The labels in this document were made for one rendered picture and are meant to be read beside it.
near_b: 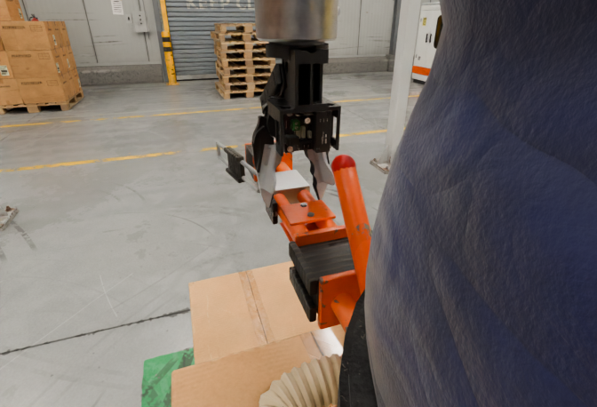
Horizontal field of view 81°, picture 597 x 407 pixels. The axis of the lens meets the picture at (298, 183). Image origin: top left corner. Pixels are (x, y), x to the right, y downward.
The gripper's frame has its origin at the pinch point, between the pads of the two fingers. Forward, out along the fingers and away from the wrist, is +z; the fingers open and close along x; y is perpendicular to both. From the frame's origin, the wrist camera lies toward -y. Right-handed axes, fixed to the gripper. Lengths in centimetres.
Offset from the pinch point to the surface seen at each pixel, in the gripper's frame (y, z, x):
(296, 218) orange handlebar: 6.1, 0.3, -1.4
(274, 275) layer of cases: -53, 59, 9
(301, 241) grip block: 12.3, -0.5, -2.8
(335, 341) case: 10.0, 19.6, 3.2
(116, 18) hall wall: -892, -27, -136
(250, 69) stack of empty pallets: -635, 62, 109
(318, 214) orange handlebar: 6.1, 0.3, 1.6
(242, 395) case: 14.2, 19.1, -11.0
